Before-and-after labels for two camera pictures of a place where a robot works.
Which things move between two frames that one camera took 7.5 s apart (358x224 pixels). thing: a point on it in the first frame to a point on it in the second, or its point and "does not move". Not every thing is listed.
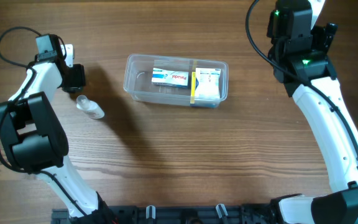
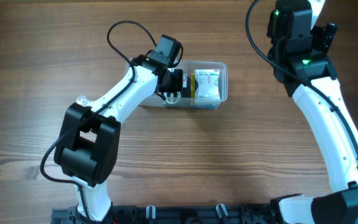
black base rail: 179,214 does not move
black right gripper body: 321,42 does not move
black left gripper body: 76,78 to 174,81
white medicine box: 208,79 does not move
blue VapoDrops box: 205,88 to 186,101
